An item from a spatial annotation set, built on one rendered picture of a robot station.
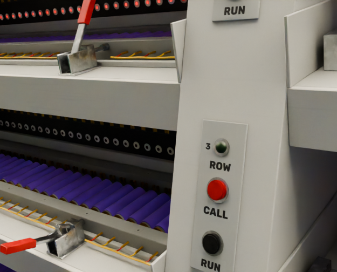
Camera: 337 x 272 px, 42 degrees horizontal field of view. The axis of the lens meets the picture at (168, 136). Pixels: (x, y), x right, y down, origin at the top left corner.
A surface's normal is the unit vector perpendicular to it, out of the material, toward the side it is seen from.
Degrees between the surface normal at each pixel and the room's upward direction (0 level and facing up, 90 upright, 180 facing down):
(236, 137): 90
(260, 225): 90
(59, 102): 111
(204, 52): 90
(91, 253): 20
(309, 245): 90
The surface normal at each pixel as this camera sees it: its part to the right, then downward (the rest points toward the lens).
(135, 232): -0.14, -0.93
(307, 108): -0.60, 0.36
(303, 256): 0.79, 0.11
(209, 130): -0.62, 0.00
